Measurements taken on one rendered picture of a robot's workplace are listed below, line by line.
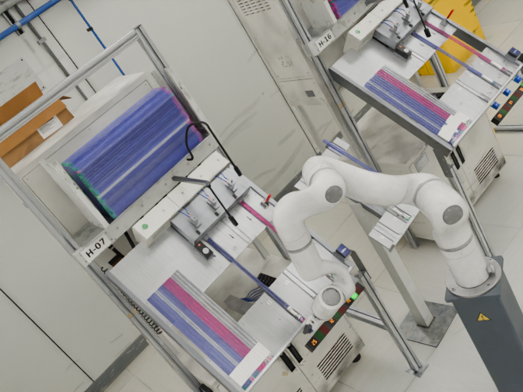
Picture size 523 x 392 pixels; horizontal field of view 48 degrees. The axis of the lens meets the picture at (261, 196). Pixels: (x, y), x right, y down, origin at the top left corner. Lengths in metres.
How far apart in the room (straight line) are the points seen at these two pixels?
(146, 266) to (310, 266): 0.78
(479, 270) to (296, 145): 2.82
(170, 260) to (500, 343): 1.27
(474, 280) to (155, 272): 1.19
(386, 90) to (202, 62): 1.69
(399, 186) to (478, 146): 1.74
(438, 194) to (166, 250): 1.11
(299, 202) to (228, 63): 2.71
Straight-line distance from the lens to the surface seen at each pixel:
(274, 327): 2.32
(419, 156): 3.16
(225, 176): 2.47
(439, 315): 3.10
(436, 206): 1.85
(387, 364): 3.03
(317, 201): 1.70
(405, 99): 2.93
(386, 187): 1.82
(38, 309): 3.93
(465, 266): 2.07
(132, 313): 2.52
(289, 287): 2.37
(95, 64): 2.37
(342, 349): 2.97
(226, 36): 4.37
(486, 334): 2.28
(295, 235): 1.79
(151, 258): 2.40
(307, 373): 2.86
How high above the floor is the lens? 2.17
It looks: 26 degrees down
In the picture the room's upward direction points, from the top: 33 degrees counter-clockwise
